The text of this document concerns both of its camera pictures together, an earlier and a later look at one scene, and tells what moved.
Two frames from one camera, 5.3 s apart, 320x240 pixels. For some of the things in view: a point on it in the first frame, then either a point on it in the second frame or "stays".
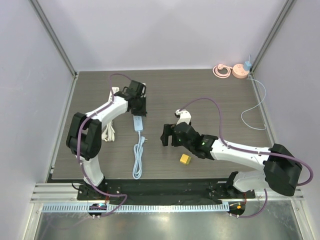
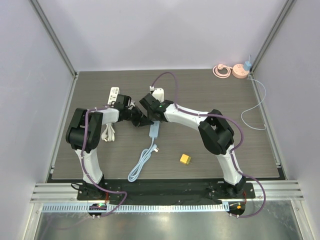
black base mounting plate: [161, 192] stays
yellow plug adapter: [185, 159] stays
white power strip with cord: [108, 133] stays
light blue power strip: [138, 126] -> [146, 153]
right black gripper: [169, 135] -> [155, 115]
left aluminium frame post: [48, 27] stays
